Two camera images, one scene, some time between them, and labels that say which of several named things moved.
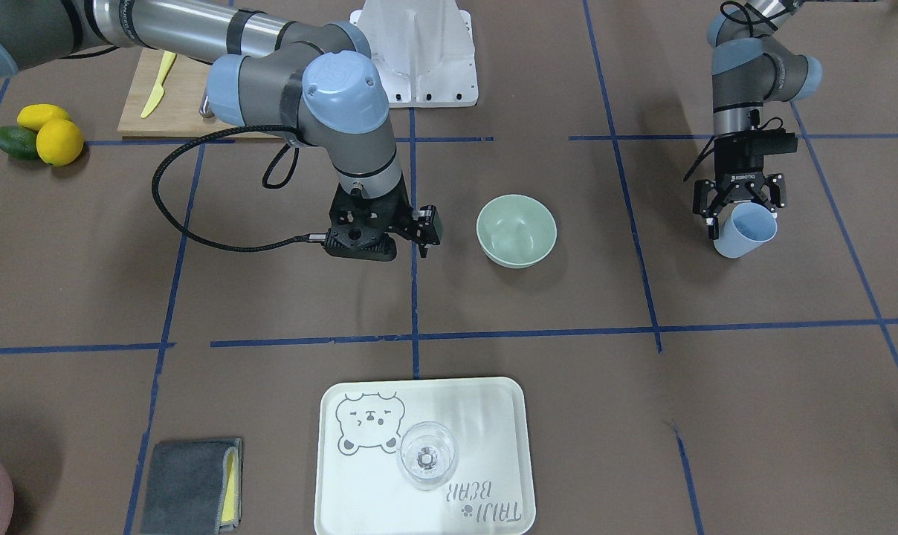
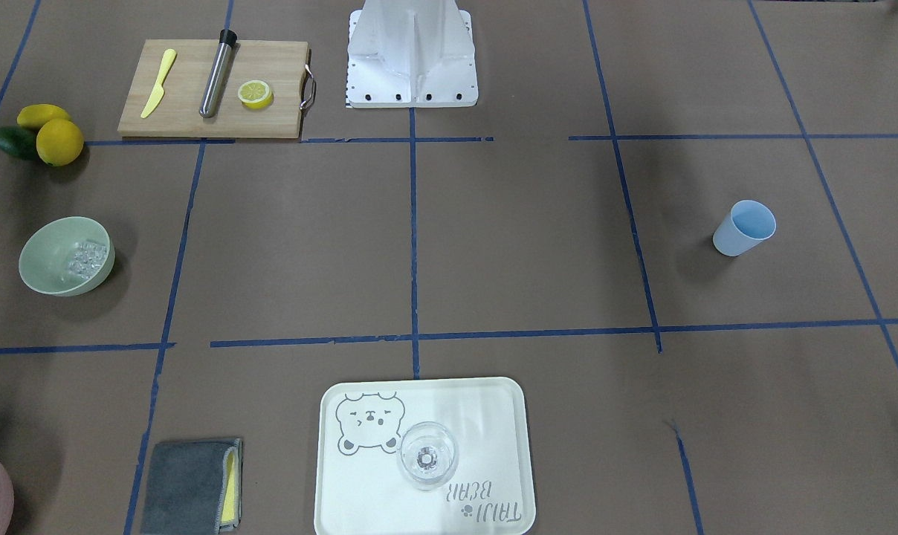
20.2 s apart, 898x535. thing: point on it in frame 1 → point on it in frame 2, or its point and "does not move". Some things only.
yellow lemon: x=59 y=143 does not move
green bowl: x=516 y=231 → x=68 y=256
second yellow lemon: x=32 y=117 does not move
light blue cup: x=748 y=226 does not move
